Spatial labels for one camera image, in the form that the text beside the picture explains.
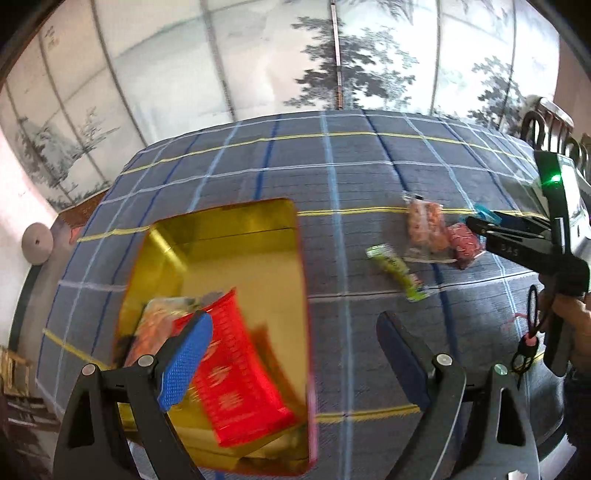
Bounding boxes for clear orange snack bag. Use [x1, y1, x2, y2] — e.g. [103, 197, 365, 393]
[123, 292, 221, 367]

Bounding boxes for red snack packet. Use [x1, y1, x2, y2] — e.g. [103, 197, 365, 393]
[191, 290, 298, 448]

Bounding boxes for teal sleeve forearm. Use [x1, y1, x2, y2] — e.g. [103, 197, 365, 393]
[563, 367, 591, 452]

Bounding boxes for clear bag orange snacks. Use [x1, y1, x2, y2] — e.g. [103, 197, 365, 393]
[404, 193, 456, 264]

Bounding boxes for person right hand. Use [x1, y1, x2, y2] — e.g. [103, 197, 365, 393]
[539, 288, 591, 374]

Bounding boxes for teal small wrapper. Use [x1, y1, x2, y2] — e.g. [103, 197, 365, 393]
[474, 203, 502, 225]

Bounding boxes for pink patterned small packet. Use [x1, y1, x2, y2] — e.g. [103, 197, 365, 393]
[447, 222, 485, 270]

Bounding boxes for light wooden chair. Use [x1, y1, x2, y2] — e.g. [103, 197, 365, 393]
[1, 346, 60, 432]

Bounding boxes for dark wooden chair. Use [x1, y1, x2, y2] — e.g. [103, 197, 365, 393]
[519, 95, 590, 181]

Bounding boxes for green long candy wrapper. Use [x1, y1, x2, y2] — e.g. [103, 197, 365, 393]
[366, 244, 430, 303]

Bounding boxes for plaid blue grey tablecloth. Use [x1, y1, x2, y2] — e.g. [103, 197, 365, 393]
[36, 111, 540, 479]

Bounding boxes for round stone disc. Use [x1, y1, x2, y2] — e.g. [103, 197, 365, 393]
[21, 222, 54, 266]

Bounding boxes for red gold toffee tin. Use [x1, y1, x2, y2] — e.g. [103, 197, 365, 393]
[114, 198, 318, 476]

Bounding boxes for painted folding screen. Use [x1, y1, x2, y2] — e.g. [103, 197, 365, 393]
[1, 1, 560, 210]

